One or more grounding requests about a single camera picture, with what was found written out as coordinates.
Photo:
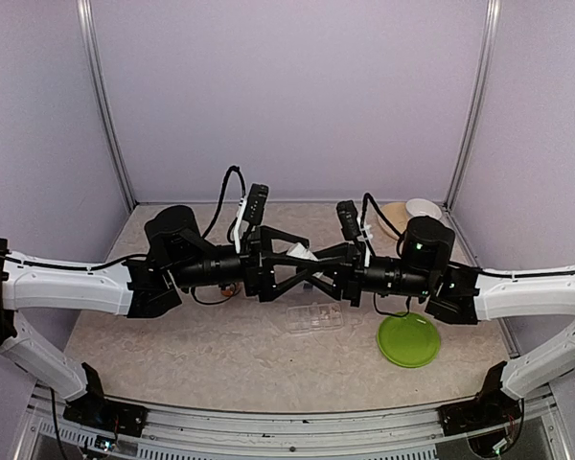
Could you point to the white bowl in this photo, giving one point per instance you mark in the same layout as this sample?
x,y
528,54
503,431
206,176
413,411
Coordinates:
x,y
419,207

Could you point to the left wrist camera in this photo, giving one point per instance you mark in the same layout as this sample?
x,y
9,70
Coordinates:
x,y
251,210

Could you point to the round wooden plate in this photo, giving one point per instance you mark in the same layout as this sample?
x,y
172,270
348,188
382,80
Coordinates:
x,y
395,213

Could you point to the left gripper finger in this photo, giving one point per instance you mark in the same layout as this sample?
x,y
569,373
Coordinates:
x,y
269,234
273,289

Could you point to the right aluminium frame post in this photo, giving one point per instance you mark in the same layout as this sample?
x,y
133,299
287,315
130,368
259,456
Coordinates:
x,y
484,63

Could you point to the orange pill bottle grey cap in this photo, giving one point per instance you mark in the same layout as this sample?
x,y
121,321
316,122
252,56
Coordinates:
x,y
230,290

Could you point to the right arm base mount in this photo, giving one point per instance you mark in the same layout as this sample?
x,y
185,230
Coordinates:
x,y
489,407

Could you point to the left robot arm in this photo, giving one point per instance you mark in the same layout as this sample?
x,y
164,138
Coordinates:
x,y
137,286

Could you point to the small white pill bottle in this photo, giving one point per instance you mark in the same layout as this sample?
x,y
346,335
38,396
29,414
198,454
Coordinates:
x,y
300,251

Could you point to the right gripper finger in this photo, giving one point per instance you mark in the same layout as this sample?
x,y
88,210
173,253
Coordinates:
x,y
337,256
329,282

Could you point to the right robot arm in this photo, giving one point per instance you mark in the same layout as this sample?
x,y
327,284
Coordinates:
x,y
457,294

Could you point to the front aluminium rail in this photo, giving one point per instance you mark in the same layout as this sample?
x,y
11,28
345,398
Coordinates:
x,y
173,432

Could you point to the green plate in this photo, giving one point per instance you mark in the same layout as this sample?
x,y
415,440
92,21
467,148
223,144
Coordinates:
x,y
410,341

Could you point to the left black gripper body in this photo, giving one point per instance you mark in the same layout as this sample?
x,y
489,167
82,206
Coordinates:
x,y
249,262

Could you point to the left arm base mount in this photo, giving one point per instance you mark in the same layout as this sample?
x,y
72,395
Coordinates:
x,y
94,409

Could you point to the left aluminium frame post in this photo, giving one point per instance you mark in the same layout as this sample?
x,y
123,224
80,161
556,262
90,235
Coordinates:
x,y
94,61

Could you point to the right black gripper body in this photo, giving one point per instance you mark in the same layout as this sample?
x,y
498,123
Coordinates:
x,y
353,284

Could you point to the aluminium frame post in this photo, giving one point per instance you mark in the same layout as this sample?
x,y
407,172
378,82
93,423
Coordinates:
x,y
94,61
484,63

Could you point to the clear plastic pill organizer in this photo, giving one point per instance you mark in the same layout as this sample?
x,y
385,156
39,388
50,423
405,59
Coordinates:
x,y
302,311

